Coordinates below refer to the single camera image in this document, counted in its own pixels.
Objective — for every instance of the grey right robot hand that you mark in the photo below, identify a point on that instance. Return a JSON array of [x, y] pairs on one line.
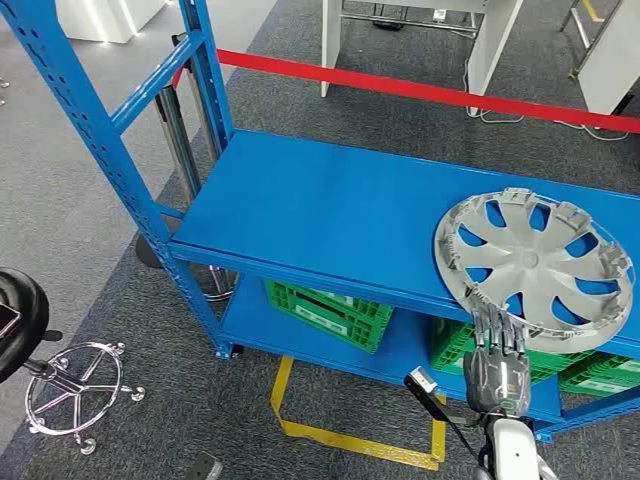
[[495, 384]]

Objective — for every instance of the silver plastic hubcap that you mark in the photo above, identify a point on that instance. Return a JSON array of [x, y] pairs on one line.
[[530, 278]]

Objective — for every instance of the blue metal shelf rack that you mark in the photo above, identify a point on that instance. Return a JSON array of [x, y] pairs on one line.
[[324, 199]]

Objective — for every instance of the red barrier belt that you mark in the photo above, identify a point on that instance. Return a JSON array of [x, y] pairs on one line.
[[400, 86]]

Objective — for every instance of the white furniture panel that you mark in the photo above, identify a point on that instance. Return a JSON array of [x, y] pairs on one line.
[[615, 60]]

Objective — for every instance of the black round stool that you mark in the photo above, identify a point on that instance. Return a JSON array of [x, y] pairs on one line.
[[30, 295]]

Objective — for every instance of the white plinth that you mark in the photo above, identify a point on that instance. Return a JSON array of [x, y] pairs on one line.
[[100, 20]]

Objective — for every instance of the dark smartphone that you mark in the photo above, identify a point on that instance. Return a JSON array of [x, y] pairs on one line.
[[7, 319]]

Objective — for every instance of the chrome stool base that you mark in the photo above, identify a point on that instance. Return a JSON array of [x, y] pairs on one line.
[[4, 83]]

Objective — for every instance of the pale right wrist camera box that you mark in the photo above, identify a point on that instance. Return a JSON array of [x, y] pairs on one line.
[[423, 381]]

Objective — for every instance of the yellow floor tape frame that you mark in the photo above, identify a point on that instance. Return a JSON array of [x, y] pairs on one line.
[[350, 442]]

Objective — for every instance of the metal frame bars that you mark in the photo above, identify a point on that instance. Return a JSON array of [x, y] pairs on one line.
[[594, 42]]

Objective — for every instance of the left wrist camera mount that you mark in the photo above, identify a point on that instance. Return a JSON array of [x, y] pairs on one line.
[[205, 467]]

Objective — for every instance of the chrome stanchion post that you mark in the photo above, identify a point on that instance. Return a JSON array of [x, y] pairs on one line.
[[202, 109], [177, 142]]

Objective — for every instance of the black post with flat base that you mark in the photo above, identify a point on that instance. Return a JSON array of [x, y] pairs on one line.
[[149, 253]]

